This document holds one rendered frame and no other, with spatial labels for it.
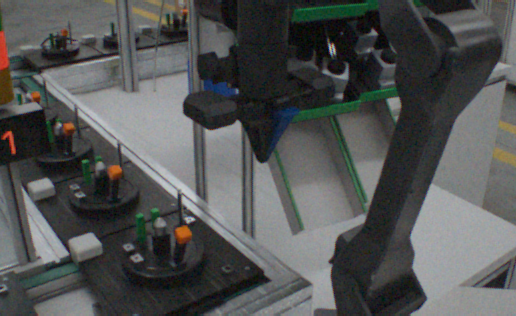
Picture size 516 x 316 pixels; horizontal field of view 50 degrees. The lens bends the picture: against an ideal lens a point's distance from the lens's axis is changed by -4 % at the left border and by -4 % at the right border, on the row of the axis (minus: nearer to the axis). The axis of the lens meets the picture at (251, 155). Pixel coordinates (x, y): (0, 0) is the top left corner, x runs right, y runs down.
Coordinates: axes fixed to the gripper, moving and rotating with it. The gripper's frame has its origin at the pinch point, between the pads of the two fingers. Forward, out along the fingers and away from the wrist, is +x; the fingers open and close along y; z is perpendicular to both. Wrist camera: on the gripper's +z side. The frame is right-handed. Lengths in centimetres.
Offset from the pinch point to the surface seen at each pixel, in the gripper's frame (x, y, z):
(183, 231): 18.4, 5.1, 12.2
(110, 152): 28, -4, 64
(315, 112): 5.1, -19.2, 11.7
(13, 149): 6.4, 23.6, 28.9
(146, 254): 26.4, 7.8, 20.6
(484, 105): 54, -165, 68
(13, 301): 28.4, 29.4, 23.6
